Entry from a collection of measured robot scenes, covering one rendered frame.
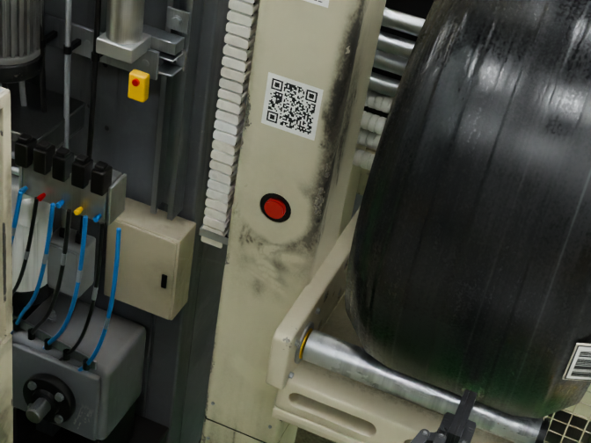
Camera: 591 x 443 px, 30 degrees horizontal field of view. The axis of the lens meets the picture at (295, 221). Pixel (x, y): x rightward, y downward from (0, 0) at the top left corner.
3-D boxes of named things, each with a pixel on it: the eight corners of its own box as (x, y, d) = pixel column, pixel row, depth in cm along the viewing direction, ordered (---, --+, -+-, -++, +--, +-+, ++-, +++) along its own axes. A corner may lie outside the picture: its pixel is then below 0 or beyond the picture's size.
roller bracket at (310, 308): (263, 386, 151) (272, 333, 146) (359, 238, 182) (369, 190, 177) (285, 395, 150) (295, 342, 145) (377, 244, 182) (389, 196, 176)
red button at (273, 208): (262, 214, 150) (265, 197, 148) (267, 208, 152) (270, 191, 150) (282, 222, 150) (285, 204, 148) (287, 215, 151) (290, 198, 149)
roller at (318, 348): (309, 328, 155) (297, 358, 154) (303, 323, 151) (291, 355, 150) (550, 420, 147) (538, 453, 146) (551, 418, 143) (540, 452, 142)
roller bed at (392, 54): (317, 159, 191) (346, 2, 173) (346, 122, 202) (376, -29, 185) (425, 196, 186) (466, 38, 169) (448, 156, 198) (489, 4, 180)
